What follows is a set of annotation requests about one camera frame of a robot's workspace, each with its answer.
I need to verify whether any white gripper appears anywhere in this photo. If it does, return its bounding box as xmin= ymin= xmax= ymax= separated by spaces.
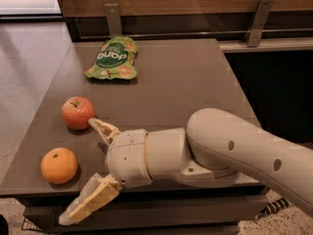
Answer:
xmin=59 ymin=117 xmax=153 ymax=225

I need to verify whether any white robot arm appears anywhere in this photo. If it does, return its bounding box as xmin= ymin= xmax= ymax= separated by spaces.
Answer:
xmin=59 ymin=109 xmax=313 ymax=225

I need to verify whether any orange fruit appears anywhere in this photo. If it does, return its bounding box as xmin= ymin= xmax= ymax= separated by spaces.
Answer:
xmin=40 ymin=148 xmax=78 ymax=184

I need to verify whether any red apple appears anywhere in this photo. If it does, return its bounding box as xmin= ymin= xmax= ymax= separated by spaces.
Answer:
xmin=61 ymin=97 xmax=96 ymax=130

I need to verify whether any green snack bag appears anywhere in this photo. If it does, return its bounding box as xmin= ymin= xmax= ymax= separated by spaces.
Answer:
xmin=84 ymin=36 xmax=138 ymax=79

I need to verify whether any grey table drawer base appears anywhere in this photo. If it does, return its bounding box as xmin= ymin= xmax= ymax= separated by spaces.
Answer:
xmin=19 ymin=185 xmax=268 ymax=235

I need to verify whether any left metal bracket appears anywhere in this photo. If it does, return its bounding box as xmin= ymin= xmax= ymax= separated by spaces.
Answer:
xmin=105 ymin=3 xmax=122 ymax=38

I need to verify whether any metal bracket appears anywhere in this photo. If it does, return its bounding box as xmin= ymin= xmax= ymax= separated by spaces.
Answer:
xmin=244 ymin=0 xmax=274 ymax=47
xmin=105 ymin=3 xmax=122 ymax=38

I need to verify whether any black white striped cable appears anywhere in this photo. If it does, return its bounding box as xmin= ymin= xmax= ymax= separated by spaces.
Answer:
xmin=254 ymin=198 xmax=291 ymax=220

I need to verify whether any right metal bracket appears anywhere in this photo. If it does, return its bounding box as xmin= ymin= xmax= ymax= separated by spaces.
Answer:
xmin=244 ymin=0 xmax=274 ymax=47

